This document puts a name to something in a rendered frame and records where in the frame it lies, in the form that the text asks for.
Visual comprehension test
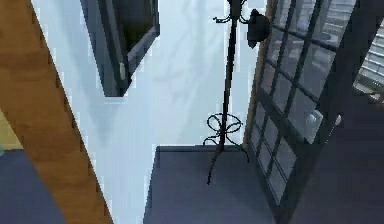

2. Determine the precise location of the black metal coat stand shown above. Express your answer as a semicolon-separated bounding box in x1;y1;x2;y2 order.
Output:
202;0;250;186

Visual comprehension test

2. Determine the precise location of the black glass paned door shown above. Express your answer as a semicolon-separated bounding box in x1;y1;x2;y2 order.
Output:
246;0;384;224

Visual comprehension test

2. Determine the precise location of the black hat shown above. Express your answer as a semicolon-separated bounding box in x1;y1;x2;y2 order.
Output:
246;8;271;49

